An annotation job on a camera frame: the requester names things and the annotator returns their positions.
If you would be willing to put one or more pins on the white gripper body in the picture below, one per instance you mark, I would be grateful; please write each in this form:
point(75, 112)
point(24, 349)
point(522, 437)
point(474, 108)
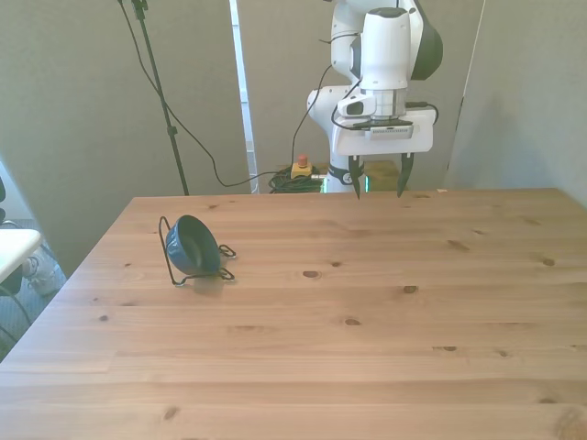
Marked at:
point(385, 142)

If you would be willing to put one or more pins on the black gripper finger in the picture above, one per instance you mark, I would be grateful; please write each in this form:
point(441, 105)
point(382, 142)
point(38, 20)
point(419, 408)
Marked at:
point(357, 179)
point(404, 176)

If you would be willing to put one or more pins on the dark blue ceramic bowl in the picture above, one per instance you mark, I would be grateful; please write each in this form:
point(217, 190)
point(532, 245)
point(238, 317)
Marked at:
point(192, 247)

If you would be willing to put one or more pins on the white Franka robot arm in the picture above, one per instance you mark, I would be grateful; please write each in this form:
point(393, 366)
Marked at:
point(384, 50)

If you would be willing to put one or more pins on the brown cardboard box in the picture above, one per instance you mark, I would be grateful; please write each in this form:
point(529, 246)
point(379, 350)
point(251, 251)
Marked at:
point(384, 176)

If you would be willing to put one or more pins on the yellow emergency stop button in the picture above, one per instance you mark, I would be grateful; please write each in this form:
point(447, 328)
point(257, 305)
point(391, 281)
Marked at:
point(302, 168)

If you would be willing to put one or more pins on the white sneaker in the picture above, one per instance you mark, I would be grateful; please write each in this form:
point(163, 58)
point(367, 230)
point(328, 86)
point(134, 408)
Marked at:
point(42, 275)

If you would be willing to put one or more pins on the white side desk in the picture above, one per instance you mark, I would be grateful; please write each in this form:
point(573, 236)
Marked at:
point(16, 249)

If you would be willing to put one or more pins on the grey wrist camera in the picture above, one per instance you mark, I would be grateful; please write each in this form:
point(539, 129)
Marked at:
point(355, 107)

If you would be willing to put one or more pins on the black camera tripod stand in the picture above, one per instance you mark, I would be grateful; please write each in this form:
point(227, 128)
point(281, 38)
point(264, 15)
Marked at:
point(158, 91)

